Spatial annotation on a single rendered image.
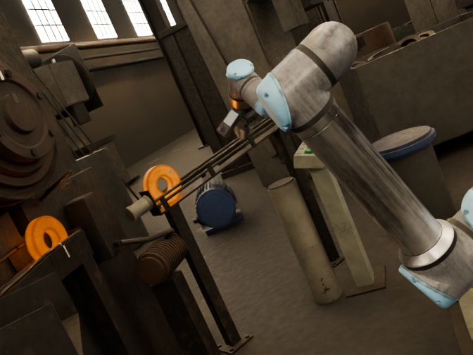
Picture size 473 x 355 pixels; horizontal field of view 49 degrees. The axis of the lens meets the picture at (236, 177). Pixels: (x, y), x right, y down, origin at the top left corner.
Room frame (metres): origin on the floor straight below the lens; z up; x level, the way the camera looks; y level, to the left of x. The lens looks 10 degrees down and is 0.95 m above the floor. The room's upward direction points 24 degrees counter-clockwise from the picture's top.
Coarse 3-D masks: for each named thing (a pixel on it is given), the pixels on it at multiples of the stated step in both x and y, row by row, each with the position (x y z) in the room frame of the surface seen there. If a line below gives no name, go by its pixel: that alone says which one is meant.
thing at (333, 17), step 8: (328, 0) 8.68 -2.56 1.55; (312, 8) 7.65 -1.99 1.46; (320, 8) 7.76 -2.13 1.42; (328, 8) 8.22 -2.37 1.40; (336, 8) 9.16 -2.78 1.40; (312, 16) 7.67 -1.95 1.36; (320, 16) 7.72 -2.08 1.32; (328, 16) 8.01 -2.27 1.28; (336, 16) 9.00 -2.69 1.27; (312, 24) 7.68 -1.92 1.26; (296, 32) 7.79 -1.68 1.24; (304, 32) 7.75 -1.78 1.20; (296, 40) 7.81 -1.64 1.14
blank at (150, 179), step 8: (152, 168) 1.92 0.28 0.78; (160, 168) 1.94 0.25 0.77; (168, 168) 1.96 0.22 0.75; (144, 176) 1.92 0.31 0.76; (152, 176) 1.91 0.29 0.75; (160, 176) 1.93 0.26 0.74; (168, 176) 1.95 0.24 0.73; (176, 176) 1.97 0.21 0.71; (144, 184) 1.90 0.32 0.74; (152, 184) 1.90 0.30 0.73; (168, 184) 1.96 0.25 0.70; (176, 184) 1.96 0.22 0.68; (152, 192) 1.89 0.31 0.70; (160, 192) 1.91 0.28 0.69; (168, 200) 1.92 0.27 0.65
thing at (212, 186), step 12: (216, 180) 3.86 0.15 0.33; (204, 192) 3.57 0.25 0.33; (216, 192) 3.55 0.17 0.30; (228, 192) 3.58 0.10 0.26; (204, 204) 3.55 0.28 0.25; (216, 204) 3.55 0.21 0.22; (228, 204) 3.55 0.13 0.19; (204, 216) 3.55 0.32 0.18; (216, 216) 3.55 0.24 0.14; (228, 216) 3.55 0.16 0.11; (240, 216) 3.68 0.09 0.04; (216, 228) 3.68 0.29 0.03
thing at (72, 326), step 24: (24, 288) 1.14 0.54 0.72; (48, 288) 1.15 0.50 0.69; (0, 312) 1.12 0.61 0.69; (24, 312) 1.13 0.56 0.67; (48, 312) 0.90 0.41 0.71; (72, 312) 1.16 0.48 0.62; (0, 336) 0.88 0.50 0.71; (24, 336) 0.89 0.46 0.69; (48, 336) 0.90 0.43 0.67; (72, 336) 1.05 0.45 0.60
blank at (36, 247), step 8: (48, 216) 1.61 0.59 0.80; (32, 224) 1.55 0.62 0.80; (40, 224) 1.56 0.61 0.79; (48, 224) 1.59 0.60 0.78; (56, 224) 1.62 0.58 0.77; (32, 232) 1.52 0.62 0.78; (40, 232) 1.55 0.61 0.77; (48, 232) 1.61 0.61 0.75; (56, 232) 1.61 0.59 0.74; (64, 232) 1.64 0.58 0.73; (32, 240) 1.51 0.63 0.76; (40, 240) 1.53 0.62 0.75; (56, 240) 1.61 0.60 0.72; (32, 248) 1.51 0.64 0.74; (40, 248) 1.52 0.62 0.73; (48, 248) 1.55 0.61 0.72; (32, 256) 1.52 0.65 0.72; (40, 256) 1.51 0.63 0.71
